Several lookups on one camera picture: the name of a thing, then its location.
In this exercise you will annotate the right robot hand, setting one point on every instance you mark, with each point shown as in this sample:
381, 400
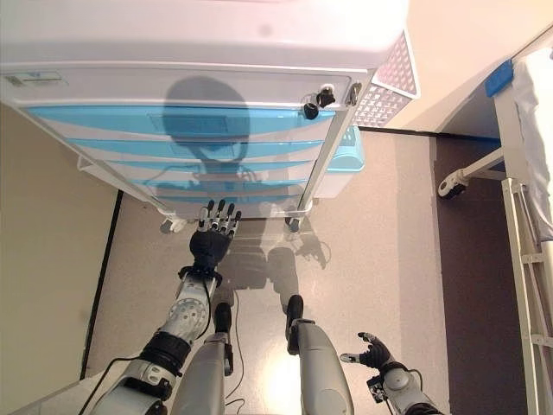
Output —
376, 354

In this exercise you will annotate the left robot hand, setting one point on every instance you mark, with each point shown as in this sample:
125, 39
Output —
209, 248

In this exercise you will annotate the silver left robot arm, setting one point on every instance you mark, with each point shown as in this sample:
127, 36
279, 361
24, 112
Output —
190, 311

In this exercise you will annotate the white cart caster wheel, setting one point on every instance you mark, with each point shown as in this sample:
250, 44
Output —
173, 225
294, 222

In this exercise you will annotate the silver right robot leg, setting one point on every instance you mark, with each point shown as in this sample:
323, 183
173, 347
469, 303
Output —
319, 367

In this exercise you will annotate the silver robot leg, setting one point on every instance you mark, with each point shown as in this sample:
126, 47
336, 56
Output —
203, 380
319, 367

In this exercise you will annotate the black left robot foot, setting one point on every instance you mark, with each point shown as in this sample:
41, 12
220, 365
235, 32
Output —
223, 317

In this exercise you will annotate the black robot foot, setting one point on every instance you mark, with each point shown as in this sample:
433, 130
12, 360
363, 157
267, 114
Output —
223, 317
295, 309

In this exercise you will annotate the black right robot foot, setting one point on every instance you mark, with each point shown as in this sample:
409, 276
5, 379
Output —
295, 309

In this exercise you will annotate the silver left robot leg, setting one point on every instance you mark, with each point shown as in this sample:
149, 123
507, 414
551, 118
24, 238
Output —
203, 380

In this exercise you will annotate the black hanging key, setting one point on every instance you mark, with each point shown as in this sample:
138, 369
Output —
310, 110

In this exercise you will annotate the black key in lock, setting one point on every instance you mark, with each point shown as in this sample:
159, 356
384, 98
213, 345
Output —
327, 95

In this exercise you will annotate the white medical cart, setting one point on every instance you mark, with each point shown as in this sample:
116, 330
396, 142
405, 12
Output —
173, 43

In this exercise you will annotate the silver cart latch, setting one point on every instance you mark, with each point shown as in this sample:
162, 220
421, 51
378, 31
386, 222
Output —
353, 93

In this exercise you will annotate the cart label sticker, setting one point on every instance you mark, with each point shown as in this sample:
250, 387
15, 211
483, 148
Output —
36, 80

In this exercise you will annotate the white bedding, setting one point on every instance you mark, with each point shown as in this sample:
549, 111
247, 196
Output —
535, 151

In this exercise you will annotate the blue bed corner bumper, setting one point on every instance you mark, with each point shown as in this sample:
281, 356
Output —
499, 80

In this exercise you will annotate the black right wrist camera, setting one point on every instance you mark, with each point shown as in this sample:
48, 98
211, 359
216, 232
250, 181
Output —
376, 389

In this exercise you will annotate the white hospital bed frame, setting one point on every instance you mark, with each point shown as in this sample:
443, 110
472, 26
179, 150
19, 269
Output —
505, 129

